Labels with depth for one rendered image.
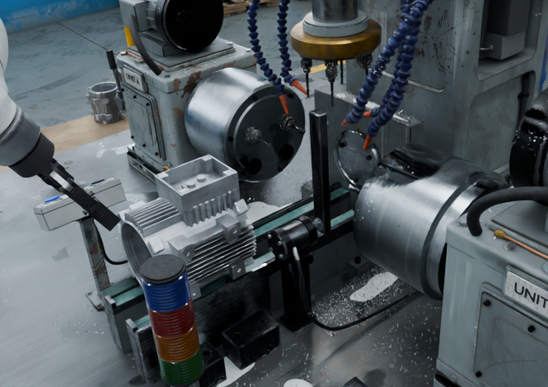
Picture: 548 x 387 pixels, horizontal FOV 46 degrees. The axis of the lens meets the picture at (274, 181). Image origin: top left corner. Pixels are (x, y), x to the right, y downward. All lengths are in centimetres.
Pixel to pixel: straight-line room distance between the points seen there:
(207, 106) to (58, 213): 44
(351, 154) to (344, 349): 45
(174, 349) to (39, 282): 76
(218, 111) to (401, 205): 57
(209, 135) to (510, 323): 84
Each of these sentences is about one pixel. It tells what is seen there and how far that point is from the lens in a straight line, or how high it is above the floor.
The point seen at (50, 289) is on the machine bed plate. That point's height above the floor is 80.
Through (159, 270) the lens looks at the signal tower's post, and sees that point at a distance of 86.
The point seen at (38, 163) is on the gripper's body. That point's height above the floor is 126.
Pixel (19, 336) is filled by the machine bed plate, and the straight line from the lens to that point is 150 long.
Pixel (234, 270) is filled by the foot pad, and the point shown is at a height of 97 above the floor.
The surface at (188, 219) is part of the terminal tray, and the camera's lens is 118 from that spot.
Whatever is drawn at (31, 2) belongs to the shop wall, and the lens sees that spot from 694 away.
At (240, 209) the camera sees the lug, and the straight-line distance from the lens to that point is 121.
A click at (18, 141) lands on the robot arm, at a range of 107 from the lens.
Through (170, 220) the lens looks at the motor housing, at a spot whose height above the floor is 110.
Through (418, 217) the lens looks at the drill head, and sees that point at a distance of 111.
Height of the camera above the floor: 173
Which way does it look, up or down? 30 degrees down
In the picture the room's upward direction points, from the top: 5 degrees counter-clockwise
